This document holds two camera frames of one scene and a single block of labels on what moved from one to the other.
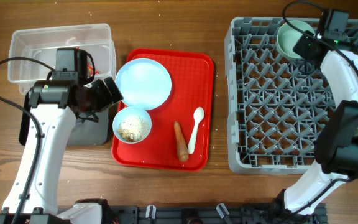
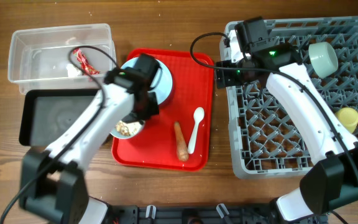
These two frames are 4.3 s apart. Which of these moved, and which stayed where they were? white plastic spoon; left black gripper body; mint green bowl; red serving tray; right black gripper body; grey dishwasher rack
Moved: mint green bowl; right black gripper body; left black gripper body
Stayed: grey dishwasher rack; white plastic spoon; red serving tray
